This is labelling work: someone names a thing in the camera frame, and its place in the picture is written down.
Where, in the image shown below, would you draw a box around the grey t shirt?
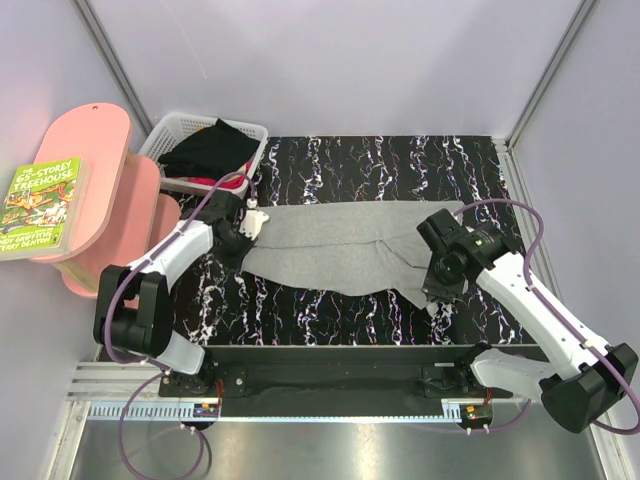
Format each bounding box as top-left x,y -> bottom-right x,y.
242,201 -> 462,309

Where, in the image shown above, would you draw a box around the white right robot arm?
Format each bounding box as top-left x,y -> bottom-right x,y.
417,209 -> 639,433

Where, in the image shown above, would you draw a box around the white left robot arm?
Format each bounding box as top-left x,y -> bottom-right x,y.
93,191 -> 269,396

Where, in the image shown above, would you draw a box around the red and beige clothes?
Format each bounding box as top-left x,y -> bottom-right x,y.
181,161 -> 253,191

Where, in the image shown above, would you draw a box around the black t shirt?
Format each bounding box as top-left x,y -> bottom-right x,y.
158,120 -> 260,180

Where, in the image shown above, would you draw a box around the pink tiered wooden shelf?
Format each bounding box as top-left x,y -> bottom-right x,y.
34,103 -> 181,298

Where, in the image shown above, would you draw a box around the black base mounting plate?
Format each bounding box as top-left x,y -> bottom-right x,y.
159,346 -> 506,422

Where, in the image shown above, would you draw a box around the white plastic laundry basket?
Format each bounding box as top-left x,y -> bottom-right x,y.
139,113 -> 269,196

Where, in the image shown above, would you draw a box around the right orange connector board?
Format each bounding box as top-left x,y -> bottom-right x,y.
462,404 -> 493,424

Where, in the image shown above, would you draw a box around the orange connector board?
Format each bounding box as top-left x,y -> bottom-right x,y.
462,404 -> 493,424
193,400 -> 221,418

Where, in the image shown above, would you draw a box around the left orange connector board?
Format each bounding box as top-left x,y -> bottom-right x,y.
193,400 -> 221,418

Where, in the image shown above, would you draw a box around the green treehouse book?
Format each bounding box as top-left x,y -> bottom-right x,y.
1,157 -> 91,261

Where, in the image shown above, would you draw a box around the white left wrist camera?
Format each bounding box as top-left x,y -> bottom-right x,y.
239,199 -> 269,241

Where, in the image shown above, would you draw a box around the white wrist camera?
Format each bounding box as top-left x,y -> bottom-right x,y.
239,199 -> 269,241
426,302 -> 439,316

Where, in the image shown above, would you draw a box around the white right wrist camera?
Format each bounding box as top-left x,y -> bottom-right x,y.
426,302 -> 439,316

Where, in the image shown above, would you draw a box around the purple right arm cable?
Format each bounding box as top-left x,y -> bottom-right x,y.
452,198 -> 640,436

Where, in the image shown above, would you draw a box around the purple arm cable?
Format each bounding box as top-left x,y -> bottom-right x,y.
452,198 -> 640,436
98,171 -> 259,475

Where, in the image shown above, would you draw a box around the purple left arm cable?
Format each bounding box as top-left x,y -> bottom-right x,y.
98,171 -> 259,475

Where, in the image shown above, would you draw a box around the aluminium frame rail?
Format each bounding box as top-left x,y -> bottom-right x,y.
67,362 -> 160,401

